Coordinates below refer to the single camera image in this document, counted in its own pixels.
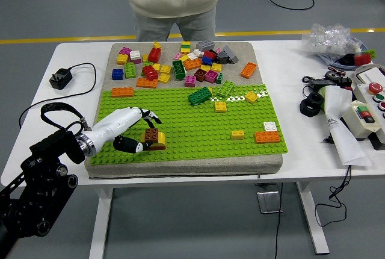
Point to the yellow flat brick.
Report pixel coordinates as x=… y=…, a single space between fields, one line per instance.
x=184 y=51
x=186 y=43

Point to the dark grey long brick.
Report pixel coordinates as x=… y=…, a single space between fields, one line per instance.
x=231 y=53

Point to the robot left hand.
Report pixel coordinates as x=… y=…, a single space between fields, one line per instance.
x=114 y=123

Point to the white flat box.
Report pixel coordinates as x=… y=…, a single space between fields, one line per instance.
x=371 y=75

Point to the yellow arched brick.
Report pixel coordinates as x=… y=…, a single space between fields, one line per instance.
x=162 y=139

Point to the magenta 2x2 brick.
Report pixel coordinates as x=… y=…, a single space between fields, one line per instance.
x=211 y=76
x=125 y=51

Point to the dark red 2x2 brick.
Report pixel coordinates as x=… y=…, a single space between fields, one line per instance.
x=200 y=75

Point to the pink 2x2 brick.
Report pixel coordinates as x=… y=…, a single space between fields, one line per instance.
x=190 y=81

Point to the small pink brick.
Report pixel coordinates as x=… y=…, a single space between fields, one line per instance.
x=177 y=56
x=219 y=50

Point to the black round gear part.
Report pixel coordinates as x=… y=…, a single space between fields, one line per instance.
x=331 y=75

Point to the black power plug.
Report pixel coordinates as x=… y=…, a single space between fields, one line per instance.
x=61 y=79

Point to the brown 2x2 brick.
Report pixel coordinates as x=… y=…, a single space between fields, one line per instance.
x=152 y=135

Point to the red emergency stop button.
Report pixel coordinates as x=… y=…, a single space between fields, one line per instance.
x=375 y=88

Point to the white paper bag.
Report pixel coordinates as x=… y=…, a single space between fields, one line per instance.
x=346 y=141

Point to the white 2x2 brick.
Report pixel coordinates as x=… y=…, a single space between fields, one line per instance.
x=270 y=126
x=135 y=54

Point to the blue basin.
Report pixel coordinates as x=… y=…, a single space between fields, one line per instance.
x=334 y=62

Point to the black plastic part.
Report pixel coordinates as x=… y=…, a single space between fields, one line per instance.
x=348 y=59

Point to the red 2x4 brick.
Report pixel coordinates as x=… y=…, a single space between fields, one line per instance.
x=161 y=148

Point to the black servo module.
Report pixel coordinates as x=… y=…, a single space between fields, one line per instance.
x=344 y=82

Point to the grey control box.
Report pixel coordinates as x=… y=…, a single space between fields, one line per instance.
x=365 y=94

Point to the white switch box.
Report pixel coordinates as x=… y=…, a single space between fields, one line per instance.
x=352 y=120

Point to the black power adapter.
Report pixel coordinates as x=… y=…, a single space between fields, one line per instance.
x=322 y=83

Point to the small white bottle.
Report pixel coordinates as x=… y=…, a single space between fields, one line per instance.
x=357 y=49

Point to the metal floor plate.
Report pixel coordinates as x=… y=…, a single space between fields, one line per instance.
x=267 y=201

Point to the large black nut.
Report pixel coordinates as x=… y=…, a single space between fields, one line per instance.
x=303 y=108

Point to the small dark green brick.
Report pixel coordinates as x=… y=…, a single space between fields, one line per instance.
x=219 y=78

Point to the dark green 2x4 brick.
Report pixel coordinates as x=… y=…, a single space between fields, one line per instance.
x=179 y=70
x=199 y=96

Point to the white table leg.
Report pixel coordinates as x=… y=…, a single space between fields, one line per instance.
x=100 y=226
x=312 y=220

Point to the yellow 2x2 brick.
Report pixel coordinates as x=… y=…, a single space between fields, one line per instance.
x=237 y=135
x=164 y=78
x=220 y=106
x=216 y=67
x=165 y=69
x=122 y=59
x=251 y=97

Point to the blue 2x2 brick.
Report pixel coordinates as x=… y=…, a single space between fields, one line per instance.
x=117 y=74

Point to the small black plug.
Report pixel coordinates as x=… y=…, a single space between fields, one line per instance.
x=327 y=140

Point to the orange 2x4 brick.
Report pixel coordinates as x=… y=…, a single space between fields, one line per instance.
x=122 y=91
x=146 y=82
x=192 y=64
x=267 y=137

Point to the green sheet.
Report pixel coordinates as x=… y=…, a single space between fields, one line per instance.
x=322 y=97

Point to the green baseplate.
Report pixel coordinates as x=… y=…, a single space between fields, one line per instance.
x=195 y=147

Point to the small yellow brick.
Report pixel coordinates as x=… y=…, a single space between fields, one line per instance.
x=145 y=58

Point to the grey 2x4 brick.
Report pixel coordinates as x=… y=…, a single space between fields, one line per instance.
x=205 y=45

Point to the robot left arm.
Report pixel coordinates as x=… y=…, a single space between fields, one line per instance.
x=39 y=180

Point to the clear bubble wrap bag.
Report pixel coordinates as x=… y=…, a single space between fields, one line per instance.
x=328 y=39

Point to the red push button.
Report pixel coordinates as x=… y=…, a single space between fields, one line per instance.
x=381 y=105

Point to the green push button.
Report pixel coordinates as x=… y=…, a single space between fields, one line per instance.
x=378 y=97

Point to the tall red brick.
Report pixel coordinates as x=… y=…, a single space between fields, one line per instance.
x=155 y=55

